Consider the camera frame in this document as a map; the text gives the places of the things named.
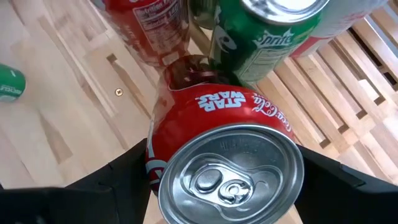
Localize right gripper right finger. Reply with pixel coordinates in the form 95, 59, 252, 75
294, 144, 398, 224

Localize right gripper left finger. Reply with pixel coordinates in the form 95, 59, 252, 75
0, 138, 150, 224

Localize red soda can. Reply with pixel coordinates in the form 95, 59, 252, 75
102, 0, 190, 68
145, 54, 305, 224

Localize green soda can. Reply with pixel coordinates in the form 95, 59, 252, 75
0, 63, 27, 103
210, 0, 330, 88

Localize pink and silver can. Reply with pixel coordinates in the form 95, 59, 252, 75
290, 0, 389, 58

